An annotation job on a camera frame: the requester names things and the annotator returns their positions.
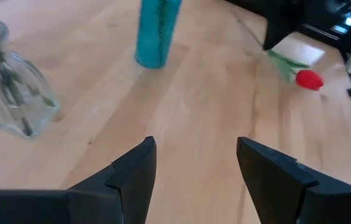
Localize teal textured glass vase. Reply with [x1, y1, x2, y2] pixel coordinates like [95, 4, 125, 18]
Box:
[134, 0, 184, 70]

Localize green stem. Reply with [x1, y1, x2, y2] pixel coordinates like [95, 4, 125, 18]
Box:
[233, 14, 325, 92]

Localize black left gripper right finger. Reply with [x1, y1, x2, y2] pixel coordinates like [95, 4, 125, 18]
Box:
[236, 136, 351, 224]

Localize clear glass vase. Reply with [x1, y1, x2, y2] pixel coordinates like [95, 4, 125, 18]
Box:
[0, 19, 61, 139]

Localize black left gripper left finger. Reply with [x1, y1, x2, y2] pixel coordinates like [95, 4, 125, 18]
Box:
[0, 136, 158, 224]

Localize white artificial flower bunch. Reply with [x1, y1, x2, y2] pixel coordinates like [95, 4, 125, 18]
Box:
[0, 0, 57, 138]

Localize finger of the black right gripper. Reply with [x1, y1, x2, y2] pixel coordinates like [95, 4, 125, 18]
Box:
[261, 12, 304, 52]

